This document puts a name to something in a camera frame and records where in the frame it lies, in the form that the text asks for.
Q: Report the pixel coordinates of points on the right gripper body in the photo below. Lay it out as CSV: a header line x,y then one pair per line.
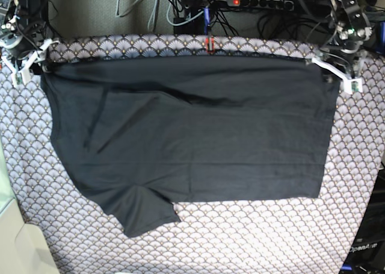
x,y
32,63

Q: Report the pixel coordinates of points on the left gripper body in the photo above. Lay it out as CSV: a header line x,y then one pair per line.
x,y
349,64

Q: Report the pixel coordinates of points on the dark navy T-shirt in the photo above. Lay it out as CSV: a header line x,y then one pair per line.
x,y
138,135

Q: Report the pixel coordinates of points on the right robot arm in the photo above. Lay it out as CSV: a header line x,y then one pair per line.
x,y
25,25

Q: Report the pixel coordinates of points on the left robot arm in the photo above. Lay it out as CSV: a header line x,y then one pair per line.
x,y
349,29

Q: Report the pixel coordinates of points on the white power strip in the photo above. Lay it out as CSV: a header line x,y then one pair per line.
x,y
263,4

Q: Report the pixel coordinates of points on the red table clamp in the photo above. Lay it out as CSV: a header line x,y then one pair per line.
x,y
210,45

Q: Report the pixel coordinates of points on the fan patterned tablecloth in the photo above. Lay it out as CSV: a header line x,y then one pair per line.
x,y
286,236

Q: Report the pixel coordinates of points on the beige cabinet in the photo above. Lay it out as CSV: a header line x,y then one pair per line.
x,y
23,246

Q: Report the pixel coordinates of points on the black OpenArm case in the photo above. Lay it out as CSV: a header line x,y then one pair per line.
x,y
366,254

